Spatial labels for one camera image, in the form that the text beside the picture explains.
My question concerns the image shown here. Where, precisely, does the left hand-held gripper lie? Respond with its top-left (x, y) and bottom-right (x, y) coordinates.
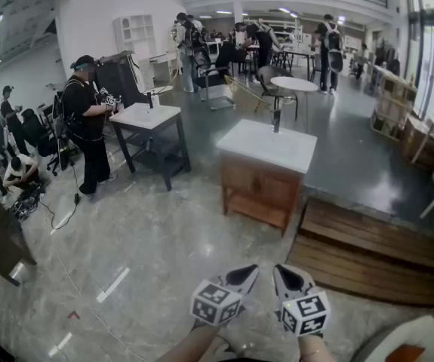
top-left (189, 264), bottom-right (260, 328)

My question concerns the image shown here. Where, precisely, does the grey rounded seat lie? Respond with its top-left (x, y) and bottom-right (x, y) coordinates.
top-left (348, 313), bottom-right (434, 362)

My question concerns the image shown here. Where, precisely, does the white vanity sink top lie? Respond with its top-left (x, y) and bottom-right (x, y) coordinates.
top-left (109, 102), bottom-right (183, 130)

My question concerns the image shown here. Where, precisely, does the gold wire chair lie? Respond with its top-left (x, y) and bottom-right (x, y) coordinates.
top-left (223, 74), bottom-right (273, 115)

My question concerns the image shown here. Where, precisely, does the black floor cable with adapter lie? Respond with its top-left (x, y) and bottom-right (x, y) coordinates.
top-left (37, 164), bottom-right (82, 232)

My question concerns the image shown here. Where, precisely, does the wooden crate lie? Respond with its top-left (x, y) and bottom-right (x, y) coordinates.
top-left (369, 64), bottom-right (418, 143)

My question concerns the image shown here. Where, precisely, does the black wire chair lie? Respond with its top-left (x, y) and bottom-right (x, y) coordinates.
top-left (257, 65), bottom-right (300, 117)

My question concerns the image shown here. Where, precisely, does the person's left forearm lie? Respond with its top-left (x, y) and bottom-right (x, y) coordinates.
top-left (158, 323), bottom-right (227, 362)

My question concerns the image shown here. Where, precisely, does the wooden cabinet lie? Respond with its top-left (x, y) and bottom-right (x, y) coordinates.
top-left (219, 149), bottom-right (305, 238)

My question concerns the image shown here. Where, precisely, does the person's right forearm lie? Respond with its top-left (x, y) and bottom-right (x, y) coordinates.
top-left (297, 333), bottom-right (329, 362)

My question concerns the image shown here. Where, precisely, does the white ceramic sink basin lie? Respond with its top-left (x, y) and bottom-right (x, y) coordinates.
top-left (216, 118), bottom-right (319, 174)

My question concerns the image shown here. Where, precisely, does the black rectangular table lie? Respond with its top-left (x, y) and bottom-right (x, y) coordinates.
top-left (272, 47), bottom-right (318, 83)

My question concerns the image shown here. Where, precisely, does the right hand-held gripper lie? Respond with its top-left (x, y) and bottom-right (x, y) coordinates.
top-left (273, 265), bottom-right (331, 338)

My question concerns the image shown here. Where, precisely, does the white shelf unit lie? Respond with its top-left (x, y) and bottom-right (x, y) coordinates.
top-left (112, 13), bottom-right (158, 90)

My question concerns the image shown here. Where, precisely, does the black frame vanity stand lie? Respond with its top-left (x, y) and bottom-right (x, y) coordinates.
top-left (109, 111), bottom-right (192, 192)

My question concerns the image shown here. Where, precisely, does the tangle of black cables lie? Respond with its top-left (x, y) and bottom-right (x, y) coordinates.
top-left (11, 186), bottom-right (48, 222)

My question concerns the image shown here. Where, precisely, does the orange brown block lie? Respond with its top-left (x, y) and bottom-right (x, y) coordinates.
top-left (388, 344), bottom-right (427, 362)

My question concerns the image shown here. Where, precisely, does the black swivel chair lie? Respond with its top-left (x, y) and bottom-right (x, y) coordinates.
top-left (20, 107), bottom-right (62, 177)

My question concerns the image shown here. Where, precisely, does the wooden slatted step platform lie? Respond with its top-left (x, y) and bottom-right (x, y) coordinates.
top-left (285, 196), bottom-right (434, 308)

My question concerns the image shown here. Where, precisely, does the black mesh office chair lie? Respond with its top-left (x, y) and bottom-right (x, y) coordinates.
top-left (192, 45), bottom-right (237, 112)

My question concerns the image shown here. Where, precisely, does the round white table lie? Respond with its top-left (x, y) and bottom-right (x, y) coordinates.
top-left (270, 75), bottom-right (319, 122)

